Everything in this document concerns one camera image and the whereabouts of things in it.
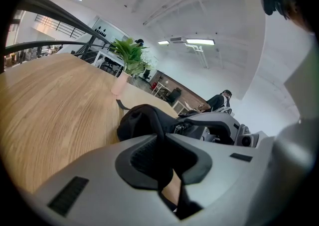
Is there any black duffel bag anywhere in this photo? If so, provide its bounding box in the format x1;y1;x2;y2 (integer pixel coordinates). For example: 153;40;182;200
115;97;207;221

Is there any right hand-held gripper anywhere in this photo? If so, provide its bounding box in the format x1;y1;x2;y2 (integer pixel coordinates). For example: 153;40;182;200
177;112;261;148

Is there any white-legged table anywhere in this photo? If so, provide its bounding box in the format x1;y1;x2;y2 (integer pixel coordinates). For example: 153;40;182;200
151;81;173;100

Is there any pink vase with flowers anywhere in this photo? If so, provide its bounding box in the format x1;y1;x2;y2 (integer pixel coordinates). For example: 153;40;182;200
108;37;155;96

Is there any person's beige shirt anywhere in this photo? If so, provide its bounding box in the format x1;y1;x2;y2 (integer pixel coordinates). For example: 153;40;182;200
283;43;319;126

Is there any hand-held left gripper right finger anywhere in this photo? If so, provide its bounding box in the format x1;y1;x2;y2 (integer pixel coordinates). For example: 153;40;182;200
165;133;275;226

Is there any dark stair railing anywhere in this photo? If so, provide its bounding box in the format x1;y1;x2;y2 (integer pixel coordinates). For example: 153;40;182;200
3;0;118;71

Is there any long ceiling tube light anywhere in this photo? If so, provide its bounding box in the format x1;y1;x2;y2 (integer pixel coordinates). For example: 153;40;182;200
185;38;215;46

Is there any white board with black dots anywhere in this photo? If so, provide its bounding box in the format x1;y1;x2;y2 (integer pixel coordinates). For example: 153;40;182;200
92;17;118;38

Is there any white table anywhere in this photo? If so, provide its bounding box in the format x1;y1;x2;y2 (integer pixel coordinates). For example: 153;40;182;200
96;50;125;76

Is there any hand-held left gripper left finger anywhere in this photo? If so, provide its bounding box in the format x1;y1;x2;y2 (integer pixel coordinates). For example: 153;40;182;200
33;133;178;226

